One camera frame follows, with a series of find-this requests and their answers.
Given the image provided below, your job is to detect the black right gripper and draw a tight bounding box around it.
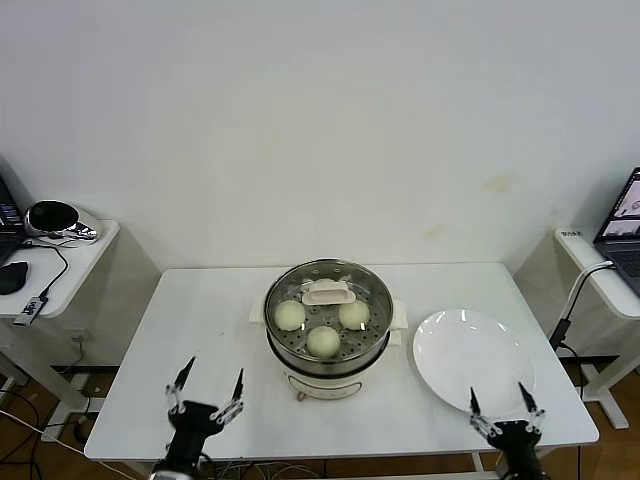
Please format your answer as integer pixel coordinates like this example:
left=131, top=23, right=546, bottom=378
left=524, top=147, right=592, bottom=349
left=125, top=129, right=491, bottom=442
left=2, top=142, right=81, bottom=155
left=466, top=381, right=547, bottom=474

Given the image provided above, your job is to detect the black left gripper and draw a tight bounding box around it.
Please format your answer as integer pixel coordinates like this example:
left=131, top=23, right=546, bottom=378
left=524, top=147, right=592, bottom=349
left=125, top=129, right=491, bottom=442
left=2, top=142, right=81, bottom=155
left=164, top=355, right=247, bottom=459

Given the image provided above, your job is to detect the round glass lid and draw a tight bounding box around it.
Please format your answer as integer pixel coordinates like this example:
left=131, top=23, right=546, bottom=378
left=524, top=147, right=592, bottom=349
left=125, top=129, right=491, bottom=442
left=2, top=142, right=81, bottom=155
left=263, top=257, right=394, bottom=354

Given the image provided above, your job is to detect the stainless steel steamer basket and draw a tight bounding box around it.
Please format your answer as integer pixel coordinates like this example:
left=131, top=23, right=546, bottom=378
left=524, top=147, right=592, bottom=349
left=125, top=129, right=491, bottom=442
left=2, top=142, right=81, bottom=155
left=248, top=257, right=409, bottom=374

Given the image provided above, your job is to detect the white round plate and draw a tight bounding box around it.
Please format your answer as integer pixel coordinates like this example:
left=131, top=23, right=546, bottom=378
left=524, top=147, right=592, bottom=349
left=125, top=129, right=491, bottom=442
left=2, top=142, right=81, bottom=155
left=411, top=307, right=536, bottom=416

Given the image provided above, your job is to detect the cream electric cooker base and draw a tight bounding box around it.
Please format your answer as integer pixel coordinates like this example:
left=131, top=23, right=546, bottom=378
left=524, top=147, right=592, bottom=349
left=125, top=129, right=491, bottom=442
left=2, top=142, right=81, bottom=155
left=267, top=329, right=392, bottom=404

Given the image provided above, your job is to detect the white side desk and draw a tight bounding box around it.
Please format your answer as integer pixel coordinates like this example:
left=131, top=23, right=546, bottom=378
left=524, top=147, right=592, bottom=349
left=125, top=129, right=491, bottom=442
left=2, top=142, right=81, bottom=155
left=0, top=219, right=162, bottom=417
left=513, top=224, right=640, bottom=429

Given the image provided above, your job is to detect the grey laptop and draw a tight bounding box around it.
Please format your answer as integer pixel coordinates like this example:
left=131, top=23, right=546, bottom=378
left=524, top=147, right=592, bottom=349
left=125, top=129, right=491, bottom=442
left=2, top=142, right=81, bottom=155
left=593, top=166, right=640, bottom=297

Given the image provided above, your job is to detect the black computer mouse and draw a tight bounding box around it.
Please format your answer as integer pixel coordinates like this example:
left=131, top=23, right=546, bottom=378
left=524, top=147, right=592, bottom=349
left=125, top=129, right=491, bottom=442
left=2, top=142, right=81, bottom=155
left=0, top=260, right=29, bottom=296

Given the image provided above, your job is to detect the white floor cable tangle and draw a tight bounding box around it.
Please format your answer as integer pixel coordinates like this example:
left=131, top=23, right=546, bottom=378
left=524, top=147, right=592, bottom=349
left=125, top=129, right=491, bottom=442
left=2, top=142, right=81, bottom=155
left=207, top=458, right=315, bottom=480

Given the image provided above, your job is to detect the laptop charger cable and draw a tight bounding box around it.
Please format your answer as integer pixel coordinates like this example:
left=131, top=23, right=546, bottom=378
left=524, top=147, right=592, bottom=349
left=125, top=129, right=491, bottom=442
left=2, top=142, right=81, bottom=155
left=548, top=259, right=617, bottom=354

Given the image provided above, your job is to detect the black hub cable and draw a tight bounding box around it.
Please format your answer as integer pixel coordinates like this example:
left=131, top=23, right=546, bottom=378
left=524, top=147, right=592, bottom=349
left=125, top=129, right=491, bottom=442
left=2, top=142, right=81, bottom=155
left=19, top=238, right=68, bottom=301

